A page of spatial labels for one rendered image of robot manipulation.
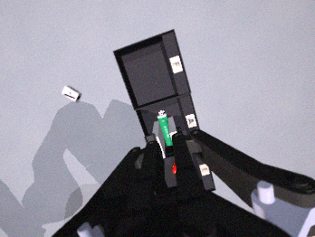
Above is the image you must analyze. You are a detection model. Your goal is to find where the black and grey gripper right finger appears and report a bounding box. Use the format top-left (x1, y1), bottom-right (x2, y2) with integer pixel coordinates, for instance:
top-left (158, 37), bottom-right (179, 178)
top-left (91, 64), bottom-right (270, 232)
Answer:
top-left (168, 117), bottom-right (315, 237)

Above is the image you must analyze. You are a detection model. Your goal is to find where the black three-compartment bin rack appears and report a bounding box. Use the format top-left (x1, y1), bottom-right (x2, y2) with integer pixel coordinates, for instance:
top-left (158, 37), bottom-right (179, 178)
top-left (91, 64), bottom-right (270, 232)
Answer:
top-left (114, 29), bottom-right (216, 194)

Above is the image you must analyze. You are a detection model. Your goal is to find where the green aa battery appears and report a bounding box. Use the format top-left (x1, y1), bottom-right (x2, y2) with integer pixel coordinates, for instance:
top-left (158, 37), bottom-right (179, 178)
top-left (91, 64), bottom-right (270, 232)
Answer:
top-left (157, 113), bottom-right (173, 146)

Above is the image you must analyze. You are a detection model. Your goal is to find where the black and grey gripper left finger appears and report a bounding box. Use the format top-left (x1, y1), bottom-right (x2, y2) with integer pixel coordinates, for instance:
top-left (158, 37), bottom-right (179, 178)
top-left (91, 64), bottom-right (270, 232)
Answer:
top-left (52, 121), bottom-right (166, 237)

